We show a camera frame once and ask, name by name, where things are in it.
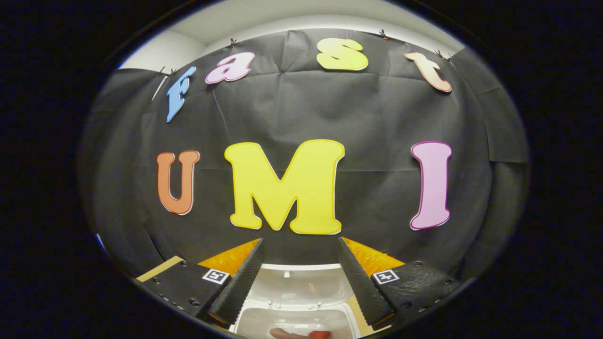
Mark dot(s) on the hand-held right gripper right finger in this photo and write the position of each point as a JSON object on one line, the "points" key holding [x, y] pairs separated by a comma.
{"points": [[362, 287]]}

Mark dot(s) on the white desktop garbage bin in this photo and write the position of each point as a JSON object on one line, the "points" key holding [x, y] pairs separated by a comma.
{"points": [[301, 287]]}

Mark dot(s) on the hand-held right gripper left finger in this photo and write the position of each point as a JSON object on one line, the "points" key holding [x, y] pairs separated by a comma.
{"points": [[242, 287]]}

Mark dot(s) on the black backdrop cloth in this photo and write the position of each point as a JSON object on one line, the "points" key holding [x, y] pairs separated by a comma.
{"points": [[377, 117]]}

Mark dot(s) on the wooden desktop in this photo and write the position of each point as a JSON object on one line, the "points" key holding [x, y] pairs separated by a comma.
{"points": [[160, 269]]}

